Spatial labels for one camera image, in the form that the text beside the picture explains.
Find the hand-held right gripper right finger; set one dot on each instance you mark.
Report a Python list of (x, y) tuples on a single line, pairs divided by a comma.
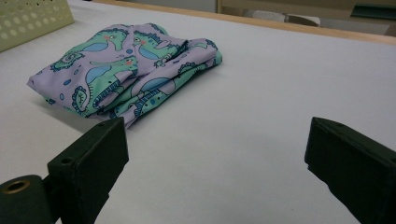
[(355, 161)]

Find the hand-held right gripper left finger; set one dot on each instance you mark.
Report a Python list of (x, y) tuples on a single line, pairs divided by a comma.
[(90, 168)]

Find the purple seahorse print cloth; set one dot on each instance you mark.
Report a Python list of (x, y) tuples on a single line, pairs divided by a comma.
[(124, 71)]

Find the pale green plastic basket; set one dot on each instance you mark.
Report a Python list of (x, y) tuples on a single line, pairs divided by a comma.
[(31, 21)]

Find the white table sheet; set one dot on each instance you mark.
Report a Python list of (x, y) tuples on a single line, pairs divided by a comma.
[(233, 124)]

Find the light wooden table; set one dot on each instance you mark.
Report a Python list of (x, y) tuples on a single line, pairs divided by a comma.
[(280, 26)]

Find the white chair base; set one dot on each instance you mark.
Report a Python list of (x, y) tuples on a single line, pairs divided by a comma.
[(271, 15)]

